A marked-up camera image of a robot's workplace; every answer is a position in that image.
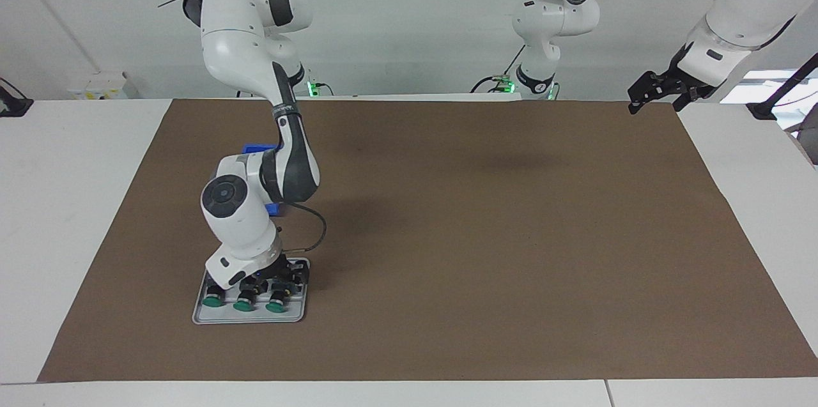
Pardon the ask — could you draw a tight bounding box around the blue plastic bin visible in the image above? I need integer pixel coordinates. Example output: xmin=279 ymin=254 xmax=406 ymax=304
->
xmin=242 ymin=144 xmax=283 ymax=216

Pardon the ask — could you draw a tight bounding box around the grey metal tray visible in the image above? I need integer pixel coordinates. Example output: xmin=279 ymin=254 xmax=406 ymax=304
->
xmin=192 ymin=257 xmax=311 ymax=325

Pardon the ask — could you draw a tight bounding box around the grey chair back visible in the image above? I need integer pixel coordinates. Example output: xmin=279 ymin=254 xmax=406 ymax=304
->
xmin=785 ymin=119 xmax=818 ymax=166

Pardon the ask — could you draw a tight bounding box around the white wall socket box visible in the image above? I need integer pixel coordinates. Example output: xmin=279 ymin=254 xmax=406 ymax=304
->
xmin=67 ymin=72 xmax=141 ymax=100

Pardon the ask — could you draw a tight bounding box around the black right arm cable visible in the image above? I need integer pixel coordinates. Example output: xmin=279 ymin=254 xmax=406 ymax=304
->
xmin=279 ymin=201 xmax=328 ymax=253

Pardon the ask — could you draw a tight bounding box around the brown table mat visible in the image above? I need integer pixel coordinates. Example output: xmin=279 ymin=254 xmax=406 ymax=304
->
xmin=37 ymin=98 xmax=818 ymax=383

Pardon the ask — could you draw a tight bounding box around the black table clamp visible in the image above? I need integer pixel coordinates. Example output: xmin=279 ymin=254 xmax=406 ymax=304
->
xmin=0 ymin=77 xmax=34 ymax=118

